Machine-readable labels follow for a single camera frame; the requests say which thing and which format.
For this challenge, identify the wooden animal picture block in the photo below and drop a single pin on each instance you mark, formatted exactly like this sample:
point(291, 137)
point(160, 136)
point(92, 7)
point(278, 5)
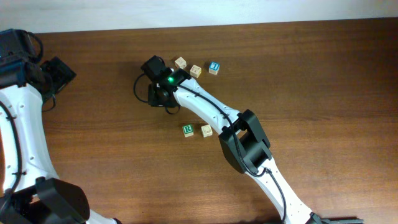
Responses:
point(195, 71)

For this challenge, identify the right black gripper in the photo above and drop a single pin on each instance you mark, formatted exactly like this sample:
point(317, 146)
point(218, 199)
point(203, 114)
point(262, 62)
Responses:
point(155, 100)

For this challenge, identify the green letter R block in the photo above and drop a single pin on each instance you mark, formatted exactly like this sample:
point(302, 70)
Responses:
point(188, 130)

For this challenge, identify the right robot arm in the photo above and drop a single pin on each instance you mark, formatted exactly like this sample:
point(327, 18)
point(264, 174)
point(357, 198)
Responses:
point(242, 138)

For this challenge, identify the black table clamp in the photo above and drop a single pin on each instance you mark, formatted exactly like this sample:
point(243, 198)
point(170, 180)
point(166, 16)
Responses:
point(340, 221)

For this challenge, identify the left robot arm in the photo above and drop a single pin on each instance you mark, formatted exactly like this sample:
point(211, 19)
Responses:
point(33, 192)

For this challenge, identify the wooden block top left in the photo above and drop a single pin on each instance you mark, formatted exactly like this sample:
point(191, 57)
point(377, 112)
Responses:
point(180, 63)

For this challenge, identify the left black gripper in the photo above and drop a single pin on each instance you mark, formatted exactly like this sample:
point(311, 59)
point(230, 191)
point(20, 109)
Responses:
point(67, 74)

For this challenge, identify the blue letter T block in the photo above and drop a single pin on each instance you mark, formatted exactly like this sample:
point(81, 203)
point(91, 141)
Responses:
point(214, 68)

